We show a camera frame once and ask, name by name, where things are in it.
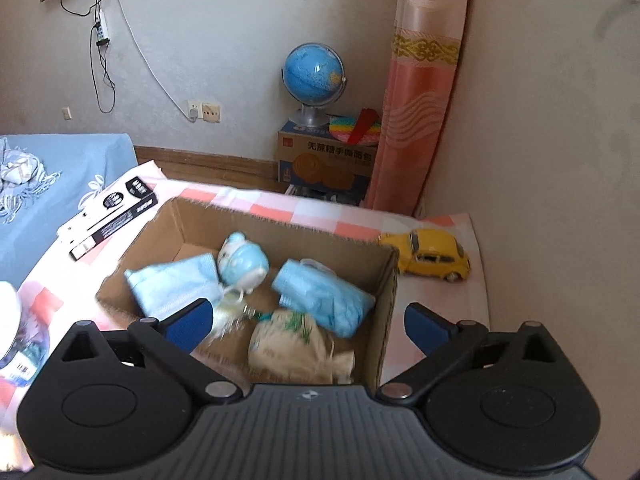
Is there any light blue plush toy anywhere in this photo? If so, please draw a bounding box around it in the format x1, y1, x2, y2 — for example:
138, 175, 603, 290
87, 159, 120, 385
217, 231, 271, 297

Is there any blue desk globe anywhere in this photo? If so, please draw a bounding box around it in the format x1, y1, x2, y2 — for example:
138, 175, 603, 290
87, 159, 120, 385
281, 42, 347, 128

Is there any rainbow pop toy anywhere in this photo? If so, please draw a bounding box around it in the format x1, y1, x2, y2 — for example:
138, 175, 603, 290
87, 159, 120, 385
327, 115, 382, 142

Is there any blue white fringed scarf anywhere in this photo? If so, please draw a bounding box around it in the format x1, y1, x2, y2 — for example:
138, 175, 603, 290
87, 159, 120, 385
0, 137, 63, 225

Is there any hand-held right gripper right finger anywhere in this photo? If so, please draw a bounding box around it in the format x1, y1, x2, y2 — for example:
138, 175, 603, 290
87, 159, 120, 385
378, 303, 557, 405

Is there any black and white pen box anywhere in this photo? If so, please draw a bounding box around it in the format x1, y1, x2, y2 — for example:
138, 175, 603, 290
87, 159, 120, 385
56, 176, 160, 262

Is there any white power strip with cables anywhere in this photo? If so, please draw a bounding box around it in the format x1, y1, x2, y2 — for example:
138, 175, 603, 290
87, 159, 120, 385
60, 0, 118, 115

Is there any blue floral sofa cover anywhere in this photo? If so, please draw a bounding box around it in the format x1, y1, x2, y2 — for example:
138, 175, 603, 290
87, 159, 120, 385
0, 133, 140, 291

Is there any red plastic toy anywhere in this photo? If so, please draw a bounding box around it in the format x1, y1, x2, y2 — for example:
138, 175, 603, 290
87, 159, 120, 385
349, 107, 381, 145

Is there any white cable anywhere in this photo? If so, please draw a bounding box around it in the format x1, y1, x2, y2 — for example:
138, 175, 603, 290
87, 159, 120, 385
114, 0, 197, 120

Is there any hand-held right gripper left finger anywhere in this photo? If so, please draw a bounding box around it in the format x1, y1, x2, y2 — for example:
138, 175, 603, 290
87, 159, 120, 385
59, 298, 245, 406

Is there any yellow toy car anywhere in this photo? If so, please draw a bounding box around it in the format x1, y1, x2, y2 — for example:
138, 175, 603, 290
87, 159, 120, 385
377, 227, 472, 283

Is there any beige partition board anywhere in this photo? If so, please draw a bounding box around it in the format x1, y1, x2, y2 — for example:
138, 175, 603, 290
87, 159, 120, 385
412, 0, 640, 441

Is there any cream tassel with teal bead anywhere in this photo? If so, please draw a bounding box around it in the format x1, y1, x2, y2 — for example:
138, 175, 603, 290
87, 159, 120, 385
210, 290, 273, 346

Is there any pink patterned curtain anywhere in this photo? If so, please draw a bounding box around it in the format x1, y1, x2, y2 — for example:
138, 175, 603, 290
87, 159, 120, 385
361, 0, 473, 217

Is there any brown cardboard box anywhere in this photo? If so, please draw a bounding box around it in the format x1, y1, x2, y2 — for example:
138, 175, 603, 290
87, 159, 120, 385
95, 196, 400, 396

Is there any printed cardboard carton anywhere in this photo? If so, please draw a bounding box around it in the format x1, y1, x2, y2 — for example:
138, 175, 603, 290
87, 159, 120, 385
276, 119, 377, 196

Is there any beige drawstring pouch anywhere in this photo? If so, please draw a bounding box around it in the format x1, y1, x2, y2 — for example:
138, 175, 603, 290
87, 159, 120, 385
247, 308, 357, 386

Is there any plastic jar with white lid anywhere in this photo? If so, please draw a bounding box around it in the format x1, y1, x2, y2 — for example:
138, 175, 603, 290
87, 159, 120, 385
0, 281, 51, 386

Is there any light blue face mask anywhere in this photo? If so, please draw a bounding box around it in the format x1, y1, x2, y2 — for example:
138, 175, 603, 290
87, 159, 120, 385
124, 253, 223, 318

